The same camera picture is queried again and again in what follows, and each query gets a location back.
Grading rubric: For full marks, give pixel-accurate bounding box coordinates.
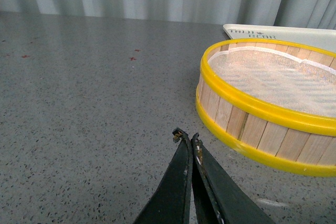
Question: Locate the white mesh steamer liner cloth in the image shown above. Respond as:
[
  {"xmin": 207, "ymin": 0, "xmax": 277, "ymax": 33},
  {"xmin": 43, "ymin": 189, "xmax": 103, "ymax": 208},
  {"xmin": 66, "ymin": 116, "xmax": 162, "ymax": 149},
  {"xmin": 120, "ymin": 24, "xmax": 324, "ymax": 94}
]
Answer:
[{"xmin": 208, "ymin": 46, "xmax": 335, "ymax": 117}]

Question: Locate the yellow rimmed wooden steamer basket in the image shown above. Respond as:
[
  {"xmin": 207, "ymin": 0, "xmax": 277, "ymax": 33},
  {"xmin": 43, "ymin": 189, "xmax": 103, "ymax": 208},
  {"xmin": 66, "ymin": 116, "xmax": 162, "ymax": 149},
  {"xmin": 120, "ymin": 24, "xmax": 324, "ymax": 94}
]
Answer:
[{"xmin": 196, "ymin": 39, "xmax": 335, "ymax": 177}]

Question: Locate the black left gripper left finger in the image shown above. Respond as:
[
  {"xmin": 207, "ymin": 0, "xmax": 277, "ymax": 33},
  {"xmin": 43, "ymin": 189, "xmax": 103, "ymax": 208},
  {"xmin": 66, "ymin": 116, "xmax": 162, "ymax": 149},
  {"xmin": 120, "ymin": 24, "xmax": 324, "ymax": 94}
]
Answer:
[{"xmin": 134, "ymin": 128, "xmax": 193, "ymax": 223}]

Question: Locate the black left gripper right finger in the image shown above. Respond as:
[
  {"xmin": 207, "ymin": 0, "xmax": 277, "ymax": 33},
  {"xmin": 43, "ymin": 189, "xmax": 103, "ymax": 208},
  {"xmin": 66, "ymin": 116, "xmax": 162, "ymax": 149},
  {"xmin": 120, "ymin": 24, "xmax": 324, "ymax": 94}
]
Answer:
[{"xmin": 191, "ymin": 133, "xmax": 274, "ymax": 223}]

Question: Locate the cream rectangular bear tray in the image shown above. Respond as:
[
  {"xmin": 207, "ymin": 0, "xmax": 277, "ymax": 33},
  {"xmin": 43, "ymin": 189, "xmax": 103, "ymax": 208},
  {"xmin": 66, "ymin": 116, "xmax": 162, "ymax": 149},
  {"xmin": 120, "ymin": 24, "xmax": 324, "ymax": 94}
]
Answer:
[{"xmin": 223, "ymin": 24, "xmax": 335, "ymax": 52}]

